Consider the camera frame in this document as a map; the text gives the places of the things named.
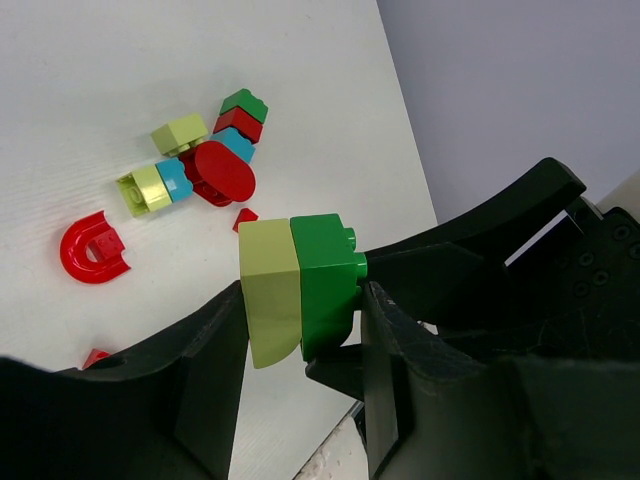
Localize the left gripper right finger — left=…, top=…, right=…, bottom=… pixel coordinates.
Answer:
left=306, top=157, right=639, bottom=479

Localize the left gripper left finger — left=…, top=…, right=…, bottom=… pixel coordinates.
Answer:
left=1, top=283, right=248, bottom=479

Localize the dark green lego brick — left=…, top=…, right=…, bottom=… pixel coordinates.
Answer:
left=290, top=213, right=368, bottom=362

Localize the red arch lego piece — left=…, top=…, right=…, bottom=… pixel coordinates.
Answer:
left=59, top=210, right=131, bottom=284

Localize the light green lego brick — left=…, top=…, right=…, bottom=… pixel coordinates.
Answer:
left=239, top=219, right=302, bottom=369

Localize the small red lego brick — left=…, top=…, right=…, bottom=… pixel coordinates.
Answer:
left=82, top=349, right=111, bottom=370

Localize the small red triangular lego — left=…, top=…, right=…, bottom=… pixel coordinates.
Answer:
left=233, top=207, right=259, bottom=233

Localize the lego brick pile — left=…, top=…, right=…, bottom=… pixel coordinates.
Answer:
left=117, top=88, right=269, bottom=217

